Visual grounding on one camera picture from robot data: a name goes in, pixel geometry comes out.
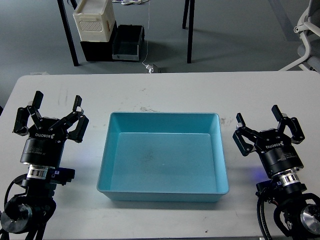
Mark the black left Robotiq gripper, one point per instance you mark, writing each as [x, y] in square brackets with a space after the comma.
[46, 138]

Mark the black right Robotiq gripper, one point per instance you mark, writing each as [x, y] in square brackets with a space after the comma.
[274, 148]

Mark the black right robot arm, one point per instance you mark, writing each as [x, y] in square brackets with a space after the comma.
[297, 213]

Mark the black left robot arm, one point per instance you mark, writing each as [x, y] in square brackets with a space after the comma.
[29, 199]

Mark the black crate under white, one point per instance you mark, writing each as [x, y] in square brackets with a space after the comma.
[99, 51]

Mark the light blue plastic tray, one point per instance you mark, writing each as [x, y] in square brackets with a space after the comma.
[163, 157]

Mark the white office chair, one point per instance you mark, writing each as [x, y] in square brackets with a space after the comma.
[309, 51]

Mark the white plastic crate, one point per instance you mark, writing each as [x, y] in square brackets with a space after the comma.
[95, 20]

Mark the black open bin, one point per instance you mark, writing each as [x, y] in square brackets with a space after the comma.
[127, 43]

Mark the black table leg left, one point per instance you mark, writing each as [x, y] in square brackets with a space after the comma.
[68, 34]

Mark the black table leg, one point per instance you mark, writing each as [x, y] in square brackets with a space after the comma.
[68, 34]
[188, 14]

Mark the black table leg right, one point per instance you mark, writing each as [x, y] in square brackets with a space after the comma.
[188, 14]

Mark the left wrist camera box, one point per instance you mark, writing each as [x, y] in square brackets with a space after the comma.
[60, 175]

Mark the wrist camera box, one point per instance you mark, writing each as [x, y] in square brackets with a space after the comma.
[268, 189]
[60, 175]

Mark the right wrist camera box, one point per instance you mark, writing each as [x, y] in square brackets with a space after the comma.
[268, 189]

